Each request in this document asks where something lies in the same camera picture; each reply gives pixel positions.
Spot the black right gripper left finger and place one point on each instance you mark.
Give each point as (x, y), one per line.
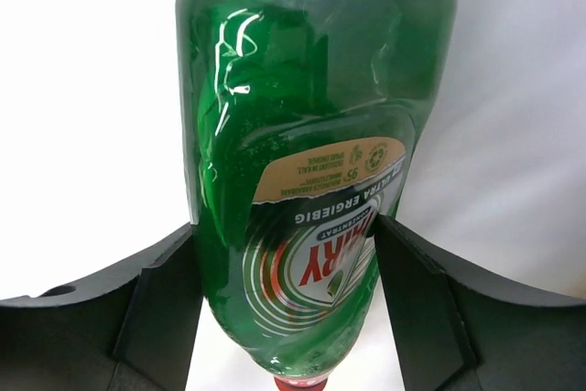
(129, 326)

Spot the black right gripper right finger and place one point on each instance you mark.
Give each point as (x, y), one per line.
(458, 326)

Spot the green dish soap bottle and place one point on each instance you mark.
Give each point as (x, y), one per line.
(300, 119)

